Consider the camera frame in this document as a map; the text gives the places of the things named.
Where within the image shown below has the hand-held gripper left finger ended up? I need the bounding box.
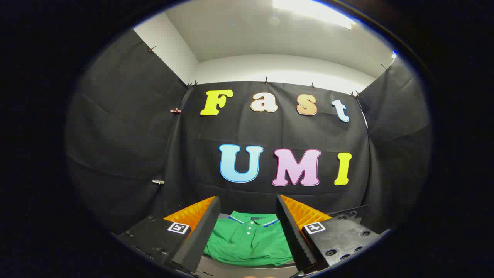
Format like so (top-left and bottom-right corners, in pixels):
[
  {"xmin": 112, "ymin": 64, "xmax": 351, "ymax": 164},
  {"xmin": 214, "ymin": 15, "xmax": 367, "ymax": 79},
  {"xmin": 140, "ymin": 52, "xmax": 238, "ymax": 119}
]
[{"xmin": 116, "ymin": 196, "xmax": 221, "ymax": 274}]

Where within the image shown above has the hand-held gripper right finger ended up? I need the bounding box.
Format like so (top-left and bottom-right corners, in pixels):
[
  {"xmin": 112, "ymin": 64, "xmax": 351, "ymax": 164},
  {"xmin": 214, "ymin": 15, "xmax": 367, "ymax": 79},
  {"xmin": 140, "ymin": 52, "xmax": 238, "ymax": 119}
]
[{"xmin": 276, "ymin": 194, "xmax": 382, "ymax": 273}]

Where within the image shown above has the green polo shirt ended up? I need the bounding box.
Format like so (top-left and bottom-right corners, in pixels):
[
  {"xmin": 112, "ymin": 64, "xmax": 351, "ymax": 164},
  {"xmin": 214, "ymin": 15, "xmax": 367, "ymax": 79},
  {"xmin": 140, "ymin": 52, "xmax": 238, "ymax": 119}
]
[{"xmin": 204, "ymin": 211, "xmax": 294, "ymax": 267}]

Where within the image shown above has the black backdrop cloth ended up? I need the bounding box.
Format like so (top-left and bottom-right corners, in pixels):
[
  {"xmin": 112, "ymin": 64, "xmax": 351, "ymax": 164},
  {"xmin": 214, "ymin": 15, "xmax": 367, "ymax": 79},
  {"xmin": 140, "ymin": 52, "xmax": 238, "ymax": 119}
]
[{"xmin": 65, "ymin": 29, "xmax": 432, "ymax": 236}]

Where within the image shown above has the row of small black clips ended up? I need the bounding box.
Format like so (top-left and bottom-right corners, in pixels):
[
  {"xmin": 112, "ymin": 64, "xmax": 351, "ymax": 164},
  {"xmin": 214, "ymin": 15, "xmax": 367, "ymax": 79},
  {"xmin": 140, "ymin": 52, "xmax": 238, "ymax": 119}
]
[{"xmin": 148, "ymin": 46, "xmax": 389, "ymax": 98}]

